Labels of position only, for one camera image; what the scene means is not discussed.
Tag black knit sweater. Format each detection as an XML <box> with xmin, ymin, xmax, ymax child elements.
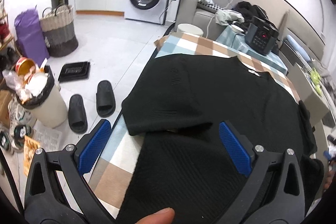
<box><xmin>117</xmin><ymin>54</ymin><xmax>323</xmax><ymax>223</ymax></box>

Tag person's right hand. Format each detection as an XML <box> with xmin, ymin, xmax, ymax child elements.
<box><xmin>323</xmin><ymin>170</ymin><xmax>335</xmax><ymax>190</ymax></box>

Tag person's left hand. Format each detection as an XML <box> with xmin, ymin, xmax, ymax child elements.
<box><xmin>136</xmin><ymin>207</ymin><xmax>175</xmax><ymax>224</ymax></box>

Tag plaid checkered table cloth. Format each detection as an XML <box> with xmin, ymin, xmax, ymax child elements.
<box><xmin>89</xmin><ymin>33</ymin><xmax>299</xmax><ymax>217</ymax></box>

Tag beige trash bin black liner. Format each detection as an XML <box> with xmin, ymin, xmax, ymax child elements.
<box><xmin>15</xmin><ymin>65</ymin><xmax>68</xmax><ymax>128</ymax></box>

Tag black plastic tray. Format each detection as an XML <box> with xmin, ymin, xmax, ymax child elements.
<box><xmin>58</xmin><ymin>61</ymin><xmax>91</xmax><ymax>83</ymax></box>

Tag grey cardboard box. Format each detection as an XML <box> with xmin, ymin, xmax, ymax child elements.
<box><xmin>287</xmin><ymin>63</ymin><xmax>329</xmax><ymax>127</ymax></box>

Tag teal checkered side table cloth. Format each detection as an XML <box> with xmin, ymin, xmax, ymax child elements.
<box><xmin>216</xmin><ymin>25</ymin><xmax>288</xmax><ymax>75</ymax></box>

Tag dark portable power station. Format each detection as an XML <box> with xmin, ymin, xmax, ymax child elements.
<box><xmin>245</xmin><ymin>16</ymin><xmax>279</xmax><ymax>56</ymax></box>

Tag purple bag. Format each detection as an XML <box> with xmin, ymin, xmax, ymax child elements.
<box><xmin>14</xmin><ymin>8</ymin><xmax>50</xmax><ymax>66</ymax></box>

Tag white round stool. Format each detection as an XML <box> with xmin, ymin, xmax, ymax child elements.
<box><xmin>177</xmin><ymin>23</ymin><xmax>204</xmax><ymax>36</ymax></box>

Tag woven grey laundry basket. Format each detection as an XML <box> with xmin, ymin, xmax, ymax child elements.
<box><xmin>39</xmin><ymin>5</ymin><xmax>79</xmax><ymax>57</ymax></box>

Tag grey sofa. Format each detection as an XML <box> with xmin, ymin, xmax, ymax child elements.
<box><xmin>174</xmin><ymin>0</ymin><xmax>225</xmax><ymax>41</ymax></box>

